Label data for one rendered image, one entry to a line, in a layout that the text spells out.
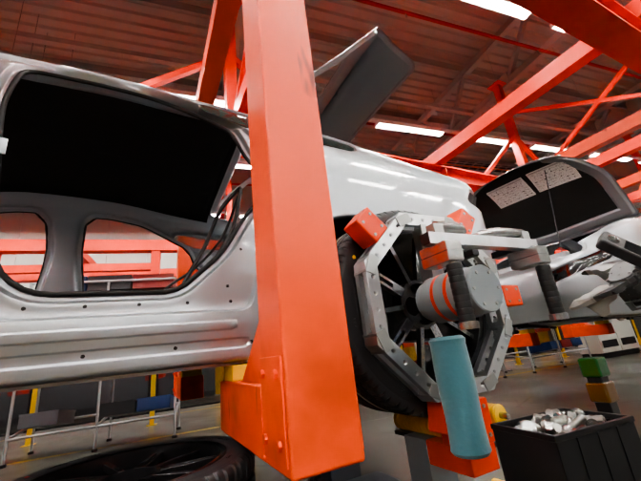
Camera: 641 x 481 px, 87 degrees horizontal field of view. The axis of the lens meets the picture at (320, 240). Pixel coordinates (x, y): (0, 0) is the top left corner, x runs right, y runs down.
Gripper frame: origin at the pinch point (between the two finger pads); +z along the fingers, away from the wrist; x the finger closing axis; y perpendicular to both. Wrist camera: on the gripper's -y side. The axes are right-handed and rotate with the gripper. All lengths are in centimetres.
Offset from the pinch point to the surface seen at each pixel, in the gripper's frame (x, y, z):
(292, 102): -17, -83, 16
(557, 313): -2.3, 4.3, 6.3
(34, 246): -62, -392, 658
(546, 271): 4.6, -4.4, 5.1
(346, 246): -19, -44, 34
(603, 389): -19.2, 13.6, -1.0
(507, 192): 324, 32, 162
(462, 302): -27.2, -18.6, 5.8
